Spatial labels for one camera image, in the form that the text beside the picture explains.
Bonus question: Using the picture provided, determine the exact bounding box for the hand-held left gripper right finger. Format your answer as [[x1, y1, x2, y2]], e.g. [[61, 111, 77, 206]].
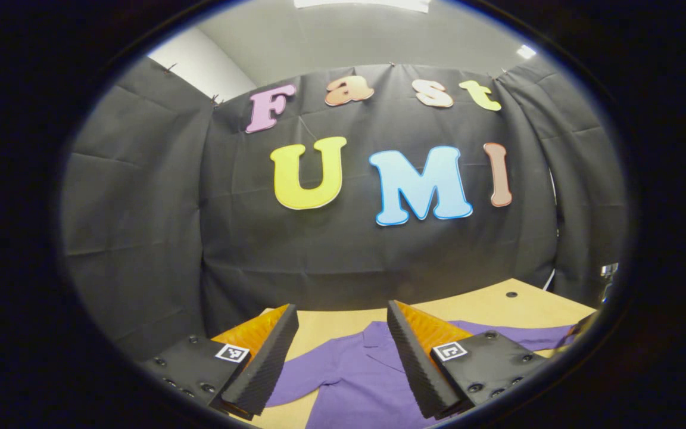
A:
[[386, 300, 552, 421]]

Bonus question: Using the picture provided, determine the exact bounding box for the purple button-up shirt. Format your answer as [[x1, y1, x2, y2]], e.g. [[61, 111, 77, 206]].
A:
[[266, 321, 576, 429]]

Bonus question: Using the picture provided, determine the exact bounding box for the black backdrop cloth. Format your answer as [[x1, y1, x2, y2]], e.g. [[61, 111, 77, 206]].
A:
[[60, 57, 629, 361]]

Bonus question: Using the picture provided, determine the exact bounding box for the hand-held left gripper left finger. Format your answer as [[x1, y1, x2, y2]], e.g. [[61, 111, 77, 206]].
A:
[[141, 304, 300, 421]]

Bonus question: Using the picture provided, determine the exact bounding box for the long ceiling light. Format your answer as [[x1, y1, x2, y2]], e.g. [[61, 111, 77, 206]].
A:
[[294, 0, 431, 13]]

